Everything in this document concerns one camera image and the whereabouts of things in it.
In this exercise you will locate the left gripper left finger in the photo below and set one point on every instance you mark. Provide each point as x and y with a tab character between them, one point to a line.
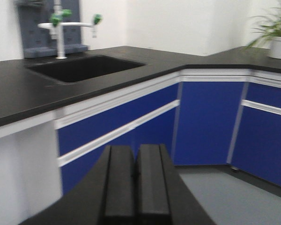
118	201

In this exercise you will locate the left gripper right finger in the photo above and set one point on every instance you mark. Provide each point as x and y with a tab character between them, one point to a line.
152	197

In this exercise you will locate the blue cabinet drawer front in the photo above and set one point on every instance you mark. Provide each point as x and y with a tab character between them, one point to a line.
132	119

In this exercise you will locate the blue corner cabinet door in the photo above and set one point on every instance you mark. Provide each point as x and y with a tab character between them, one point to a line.
207	115

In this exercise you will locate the blue right cabinet front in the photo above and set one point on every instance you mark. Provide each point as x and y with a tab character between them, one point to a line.
256	145

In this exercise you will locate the black lab sink basin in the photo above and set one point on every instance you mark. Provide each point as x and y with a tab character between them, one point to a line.
76	70

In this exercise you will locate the potted green plant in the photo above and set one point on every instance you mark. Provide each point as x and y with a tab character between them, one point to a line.
269	29

